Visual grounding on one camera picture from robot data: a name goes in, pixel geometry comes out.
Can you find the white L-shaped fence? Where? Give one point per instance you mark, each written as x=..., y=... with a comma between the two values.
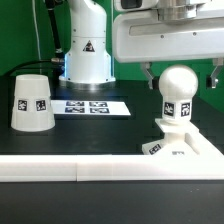
x=207, y=164

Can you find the white lamp base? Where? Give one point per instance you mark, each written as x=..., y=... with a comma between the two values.
x=174, y=142

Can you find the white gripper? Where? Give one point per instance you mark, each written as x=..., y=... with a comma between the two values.
x=141, y=37

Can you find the white lamp bulb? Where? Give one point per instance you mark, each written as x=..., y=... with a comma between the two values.
x=177, y=84

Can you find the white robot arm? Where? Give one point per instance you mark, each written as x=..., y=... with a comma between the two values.
x=87, y=63

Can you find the white lamp shade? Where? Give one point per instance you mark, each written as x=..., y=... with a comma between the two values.
x=32, y=110

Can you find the white marker sheet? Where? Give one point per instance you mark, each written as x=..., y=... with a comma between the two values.
x=109, y=108

